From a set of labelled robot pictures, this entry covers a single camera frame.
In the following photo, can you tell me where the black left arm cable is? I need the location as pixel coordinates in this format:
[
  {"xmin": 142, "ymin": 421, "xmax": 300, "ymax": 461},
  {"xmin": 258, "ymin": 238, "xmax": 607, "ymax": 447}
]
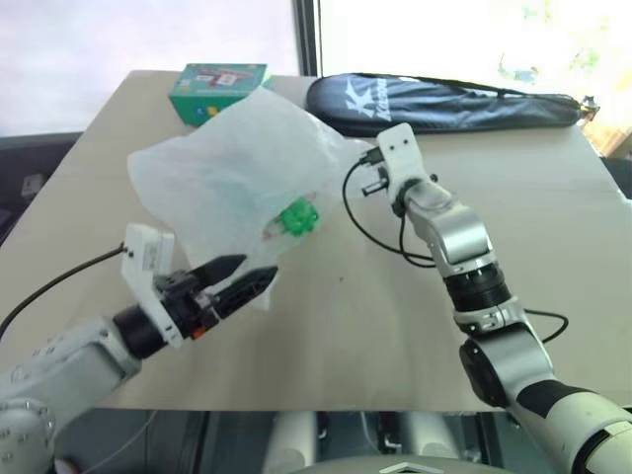
[{"xmin": 0, "ymin": 240, "xmax": 128, "ymax": 338}]

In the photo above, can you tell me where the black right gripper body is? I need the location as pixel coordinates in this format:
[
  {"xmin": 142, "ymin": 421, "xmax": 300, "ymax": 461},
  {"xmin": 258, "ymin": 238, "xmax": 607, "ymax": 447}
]
[{"xmin": 361, "ymin": 165, "xmax": 394, "ymax": 198}]

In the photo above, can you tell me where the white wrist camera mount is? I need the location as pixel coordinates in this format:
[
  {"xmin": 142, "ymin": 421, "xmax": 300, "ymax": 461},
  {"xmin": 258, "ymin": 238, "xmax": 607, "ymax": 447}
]
[
  {"xmin": 375, "ymin": 123, "xmax": 429, "ymax": 203},
  {"xmin": 120, "ymin": 222, "xmax": 192, "ymax": 350}
]

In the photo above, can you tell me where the green plastic toy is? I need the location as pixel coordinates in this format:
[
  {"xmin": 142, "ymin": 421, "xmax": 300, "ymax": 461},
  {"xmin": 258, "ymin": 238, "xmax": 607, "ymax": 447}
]
[{"xmin": 269, "ymin": 197, "xmax": 321, "ymax": 236}]

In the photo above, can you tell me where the dark seat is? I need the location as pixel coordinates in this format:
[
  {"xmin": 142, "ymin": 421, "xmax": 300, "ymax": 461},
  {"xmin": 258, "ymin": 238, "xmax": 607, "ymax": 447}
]
[{"xmin": 0, "ymin": 130, "xmax": 86, "ymax": 248}]

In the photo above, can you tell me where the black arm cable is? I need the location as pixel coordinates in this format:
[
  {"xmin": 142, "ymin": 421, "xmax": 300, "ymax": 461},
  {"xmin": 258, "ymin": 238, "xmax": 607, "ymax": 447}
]
[
  {"xmin": 0, "ymin": 240, "xmax": 128, "ymax": 338},
  {"xmin": 342, "ymin": 147, "xmax": 570, "ymax": 345}
]

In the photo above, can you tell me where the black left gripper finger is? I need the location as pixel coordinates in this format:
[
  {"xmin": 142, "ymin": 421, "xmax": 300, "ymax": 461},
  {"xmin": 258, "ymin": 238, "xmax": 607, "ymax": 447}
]
[
  {"xmin": 214, "ymin": 266, "xmax": 280, "ymax": 320},
  {"xmin": 190, "ymin": 254, "xmax": 247, "ymax": 290}
]

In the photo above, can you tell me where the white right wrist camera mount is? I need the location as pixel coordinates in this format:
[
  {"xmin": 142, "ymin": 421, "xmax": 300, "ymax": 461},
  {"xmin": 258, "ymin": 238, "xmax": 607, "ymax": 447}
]
[{"xmin": 375, "ymin": 123, "xmax": 429, "ymax": 203}]

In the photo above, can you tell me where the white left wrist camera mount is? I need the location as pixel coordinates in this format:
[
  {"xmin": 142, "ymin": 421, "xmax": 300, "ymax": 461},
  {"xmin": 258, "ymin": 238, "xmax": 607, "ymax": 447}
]
[{"xmin": 120, "ymin": 222, "xmax": 192, "ymax": 350}]

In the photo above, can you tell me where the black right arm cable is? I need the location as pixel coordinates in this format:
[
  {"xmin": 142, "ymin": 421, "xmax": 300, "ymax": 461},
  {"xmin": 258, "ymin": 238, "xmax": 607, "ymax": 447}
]
[{"xmin": 342, "ymin": 147, "xmax": 570, "ymax": 345}]

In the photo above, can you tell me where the translucent white plastic bag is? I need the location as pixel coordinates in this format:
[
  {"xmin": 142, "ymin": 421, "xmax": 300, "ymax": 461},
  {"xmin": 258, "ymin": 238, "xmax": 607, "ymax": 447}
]
[{"xmin": 126, "ymin": 88, "xmax": 369, "ymax": 313}]

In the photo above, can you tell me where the grey robot torso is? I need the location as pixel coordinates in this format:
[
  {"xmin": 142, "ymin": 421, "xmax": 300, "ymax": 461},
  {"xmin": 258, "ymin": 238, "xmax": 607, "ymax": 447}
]
[{"xmin": 295, "ymin": 454, "xmax": 498, "ymax": 474}]

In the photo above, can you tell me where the dark window post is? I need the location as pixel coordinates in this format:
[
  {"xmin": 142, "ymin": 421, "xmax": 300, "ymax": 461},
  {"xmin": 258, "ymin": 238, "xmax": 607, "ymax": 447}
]
[{"xmin": 293, "ymin": 0, "xmax": 324, "ymax": 78}]

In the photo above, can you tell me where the green cardboard box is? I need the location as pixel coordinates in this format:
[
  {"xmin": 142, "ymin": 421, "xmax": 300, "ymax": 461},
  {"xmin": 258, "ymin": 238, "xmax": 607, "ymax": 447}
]
[{"xmin": 167, "ymin": 62, "xmax": 276, "ymax": 127}]

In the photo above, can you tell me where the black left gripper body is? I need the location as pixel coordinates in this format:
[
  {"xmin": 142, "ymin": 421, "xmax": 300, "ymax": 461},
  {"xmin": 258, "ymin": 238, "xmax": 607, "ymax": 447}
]
[{"xmin": 152, "ymin": 269, "xmax": 223, "ymax": 342}]

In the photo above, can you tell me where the grey rounded robot leg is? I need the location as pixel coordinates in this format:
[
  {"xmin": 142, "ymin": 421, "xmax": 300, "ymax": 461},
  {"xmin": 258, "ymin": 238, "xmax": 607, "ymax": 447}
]
[
  {"xmin": 261, "ymin": 412, "xmax": 320, "ymax": 473},
  {"xmin": 394, "ymin": 412, "xmax": 463, "ymax": 458}
]

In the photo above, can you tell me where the black racket cover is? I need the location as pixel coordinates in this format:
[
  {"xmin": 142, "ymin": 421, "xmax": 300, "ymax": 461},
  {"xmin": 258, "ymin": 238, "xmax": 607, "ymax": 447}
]
[{"xmin": 304, "ymin": 72, "xmax": 601, "ymax": 138}]

